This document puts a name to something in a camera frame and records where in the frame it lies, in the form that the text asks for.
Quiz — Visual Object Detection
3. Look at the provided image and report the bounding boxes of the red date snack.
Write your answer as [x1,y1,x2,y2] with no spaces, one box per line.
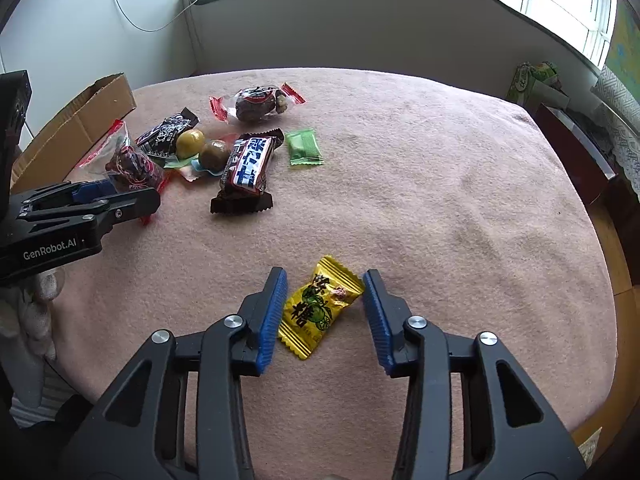
[76,119,169,194]
[209,82,306,124]

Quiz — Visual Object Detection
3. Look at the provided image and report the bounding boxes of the black patterned candy packet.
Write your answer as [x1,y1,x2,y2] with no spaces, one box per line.
[136,107,198,159]

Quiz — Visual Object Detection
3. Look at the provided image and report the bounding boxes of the yellow ball candy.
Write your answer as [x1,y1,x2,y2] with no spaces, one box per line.
[176,128,206,160]

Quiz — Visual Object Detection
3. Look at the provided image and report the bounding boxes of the brown ball candy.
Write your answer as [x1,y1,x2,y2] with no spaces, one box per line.
[198,139,230,172]

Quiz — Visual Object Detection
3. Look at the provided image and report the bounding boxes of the snickers bar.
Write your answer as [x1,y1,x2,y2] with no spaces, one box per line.
[210,128,284,216]

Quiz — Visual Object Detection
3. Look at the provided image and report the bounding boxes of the light green candy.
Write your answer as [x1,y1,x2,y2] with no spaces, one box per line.
[285,129,323,167]

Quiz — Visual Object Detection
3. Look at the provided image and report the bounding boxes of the white gloved hand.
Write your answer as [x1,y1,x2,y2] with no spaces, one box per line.
[1,268,65,361]

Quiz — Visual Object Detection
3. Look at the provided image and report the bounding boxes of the cardboard box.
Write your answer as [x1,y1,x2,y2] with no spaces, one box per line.
[11,73,136,194]

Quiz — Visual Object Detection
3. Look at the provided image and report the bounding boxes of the pink table cloth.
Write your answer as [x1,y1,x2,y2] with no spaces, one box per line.
[44,66,621,480]

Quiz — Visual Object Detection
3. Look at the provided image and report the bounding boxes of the dark red storage box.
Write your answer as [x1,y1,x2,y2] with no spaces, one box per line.
[534,104,617,206]

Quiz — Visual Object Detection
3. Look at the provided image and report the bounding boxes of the green paper bag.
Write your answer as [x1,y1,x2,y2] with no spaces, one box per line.
[506,62,570,112]

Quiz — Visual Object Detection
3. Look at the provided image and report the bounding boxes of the white lace cloth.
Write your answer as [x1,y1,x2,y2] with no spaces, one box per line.
[591,65,639,194]

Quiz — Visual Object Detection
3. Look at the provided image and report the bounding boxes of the landscape painting scroll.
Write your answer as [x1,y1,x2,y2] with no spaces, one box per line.
[604,0,640,100]

